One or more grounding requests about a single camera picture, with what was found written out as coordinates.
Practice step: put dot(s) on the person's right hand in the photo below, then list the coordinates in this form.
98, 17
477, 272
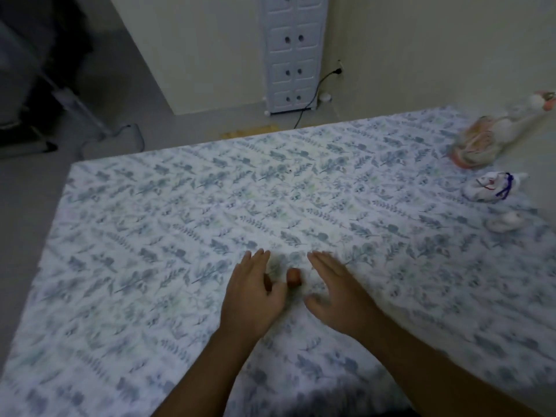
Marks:
347, 303

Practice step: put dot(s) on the person's left hand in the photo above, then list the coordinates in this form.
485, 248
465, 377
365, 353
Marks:
247, 303

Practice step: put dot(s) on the person's left thumb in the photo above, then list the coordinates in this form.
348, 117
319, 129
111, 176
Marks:
292, 285

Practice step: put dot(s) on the person's right thumb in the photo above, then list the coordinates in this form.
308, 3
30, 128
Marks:
315, 306

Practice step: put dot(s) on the person's left forearm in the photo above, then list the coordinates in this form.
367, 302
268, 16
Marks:
208, 377

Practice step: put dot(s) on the person's right forearm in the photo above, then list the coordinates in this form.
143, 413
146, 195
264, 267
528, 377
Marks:
434, 377

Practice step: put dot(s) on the blue leaf print bed sheet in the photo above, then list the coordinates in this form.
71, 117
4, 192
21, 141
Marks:
173, 221

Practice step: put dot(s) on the small white round device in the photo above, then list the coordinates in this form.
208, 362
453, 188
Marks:
325, 98

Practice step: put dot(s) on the small plain white plush toy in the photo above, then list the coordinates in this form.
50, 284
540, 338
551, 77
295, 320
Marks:
504, 222

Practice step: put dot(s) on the white plush toy purple ribbon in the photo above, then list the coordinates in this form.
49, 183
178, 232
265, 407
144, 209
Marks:
491, 187

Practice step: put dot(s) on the white plastic drawer cabinet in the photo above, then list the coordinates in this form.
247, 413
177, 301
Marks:
293, 52

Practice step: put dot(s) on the white orange goose plush toy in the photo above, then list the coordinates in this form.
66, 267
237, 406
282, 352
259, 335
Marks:
486, 141

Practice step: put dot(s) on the dark bag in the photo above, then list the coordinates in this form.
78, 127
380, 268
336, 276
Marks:
26, 60

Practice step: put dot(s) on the white wall socket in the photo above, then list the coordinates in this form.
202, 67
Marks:
340, 67

